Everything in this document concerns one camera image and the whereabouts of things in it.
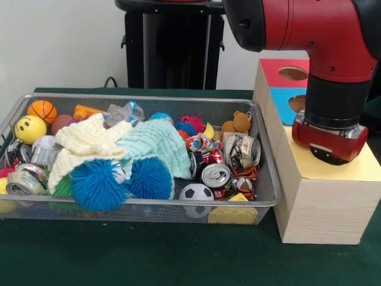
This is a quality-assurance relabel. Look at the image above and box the brown teddy bear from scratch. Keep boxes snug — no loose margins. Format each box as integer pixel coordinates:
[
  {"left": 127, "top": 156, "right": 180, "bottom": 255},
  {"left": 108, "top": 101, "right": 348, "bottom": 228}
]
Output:
[{"left": 221, "top": 111, "right": 253, "bottom": 135}]

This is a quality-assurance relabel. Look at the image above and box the dark green table cloth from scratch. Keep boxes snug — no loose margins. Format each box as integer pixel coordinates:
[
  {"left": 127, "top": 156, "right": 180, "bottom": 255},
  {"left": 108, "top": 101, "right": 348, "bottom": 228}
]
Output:
[
  {"left": 0, "top": 87, "right": 381, "bottom": 286},
  {"left": 358, "top": 97, "right": 381, "bottom": 144}
]

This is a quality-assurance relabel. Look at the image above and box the blue spiky ball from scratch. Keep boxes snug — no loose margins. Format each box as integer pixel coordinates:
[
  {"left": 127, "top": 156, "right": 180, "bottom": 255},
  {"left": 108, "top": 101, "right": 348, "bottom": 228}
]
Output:
[{"left": 127, "top": 157, "right": 173, "bottom": 201}]

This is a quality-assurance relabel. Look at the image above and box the crushed silver soda can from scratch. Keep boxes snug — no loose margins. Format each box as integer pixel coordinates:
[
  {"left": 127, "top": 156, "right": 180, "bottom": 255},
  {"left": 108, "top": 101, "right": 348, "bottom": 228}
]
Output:
[{"left": 223, "top": 133, "right": 263, "bottom": 169}]

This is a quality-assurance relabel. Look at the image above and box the blue fuzzy ball with eye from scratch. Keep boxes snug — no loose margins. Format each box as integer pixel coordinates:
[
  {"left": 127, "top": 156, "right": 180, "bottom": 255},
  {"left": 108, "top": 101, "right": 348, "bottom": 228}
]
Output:
[{"left": 70, "top": 157, "right": 132, "bottom": 213}]

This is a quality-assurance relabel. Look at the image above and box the cream knitted cloth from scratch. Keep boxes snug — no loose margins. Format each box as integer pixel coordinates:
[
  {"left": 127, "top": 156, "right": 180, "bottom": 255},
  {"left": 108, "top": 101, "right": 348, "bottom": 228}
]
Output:
[{"left": 47, "top": 113, "right": 133, "bottom": 194}]

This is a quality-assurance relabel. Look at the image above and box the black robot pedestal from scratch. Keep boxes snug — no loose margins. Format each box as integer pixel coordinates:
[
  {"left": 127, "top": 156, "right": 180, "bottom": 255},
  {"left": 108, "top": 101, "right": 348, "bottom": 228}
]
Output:
[{"left": 114, "top": 0, "right": 236, "bottom": 90}]

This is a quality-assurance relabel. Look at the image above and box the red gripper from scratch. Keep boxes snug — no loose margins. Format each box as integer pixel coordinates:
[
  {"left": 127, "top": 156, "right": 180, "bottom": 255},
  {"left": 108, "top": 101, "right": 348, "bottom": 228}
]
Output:
[{"left": 291, "top": 109, "right": 369, "bottom": 164}]

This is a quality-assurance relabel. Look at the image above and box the yellow smiley ball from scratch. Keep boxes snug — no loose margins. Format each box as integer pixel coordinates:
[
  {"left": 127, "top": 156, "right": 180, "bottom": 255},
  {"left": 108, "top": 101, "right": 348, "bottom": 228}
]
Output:
[{"left": 14, "top": 115, "right": 48, "bottom": 145}]

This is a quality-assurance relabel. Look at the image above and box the crushed red soda can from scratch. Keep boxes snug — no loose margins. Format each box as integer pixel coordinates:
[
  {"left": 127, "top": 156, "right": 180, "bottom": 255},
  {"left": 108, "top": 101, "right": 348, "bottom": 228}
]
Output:
[{"left": 201, "top": 163, "right": 235, "bottom": 200}]

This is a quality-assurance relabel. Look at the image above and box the metal mesh bin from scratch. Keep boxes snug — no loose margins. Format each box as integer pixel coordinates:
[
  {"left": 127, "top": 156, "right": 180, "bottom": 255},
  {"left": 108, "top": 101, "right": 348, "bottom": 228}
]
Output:
[{"left": 0, "top": 92, "right": 283, "bottom": 225}]

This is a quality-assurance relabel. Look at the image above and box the black and white soccer ball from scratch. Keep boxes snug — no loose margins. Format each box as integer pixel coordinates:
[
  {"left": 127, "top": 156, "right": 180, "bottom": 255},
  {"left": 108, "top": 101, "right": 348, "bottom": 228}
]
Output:
[{"left": 179, "top": 184, "right": 215, "bottom": 202}]

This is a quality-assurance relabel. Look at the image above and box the wooden box with three holes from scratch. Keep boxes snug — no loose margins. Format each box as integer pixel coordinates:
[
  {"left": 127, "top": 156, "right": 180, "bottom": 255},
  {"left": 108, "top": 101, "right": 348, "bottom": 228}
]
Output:
[{"left": 252, "top": 58, "right": 381, "bottom": 245}]

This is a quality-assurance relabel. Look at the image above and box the orange toy basketball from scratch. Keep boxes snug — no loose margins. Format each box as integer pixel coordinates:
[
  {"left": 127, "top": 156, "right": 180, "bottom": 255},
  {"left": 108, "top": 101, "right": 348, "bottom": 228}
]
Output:
[{"left": 26, "top": 100, "right": 58, "bottom": 128}]

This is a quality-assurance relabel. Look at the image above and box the mint knitted cloth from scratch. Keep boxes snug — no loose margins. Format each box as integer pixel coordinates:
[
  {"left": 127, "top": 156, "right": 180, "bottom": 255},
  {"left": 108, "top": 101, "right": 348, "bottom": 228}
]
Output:
[{"left": 115, "top": 120, "right": 193, "bottom": 200}]

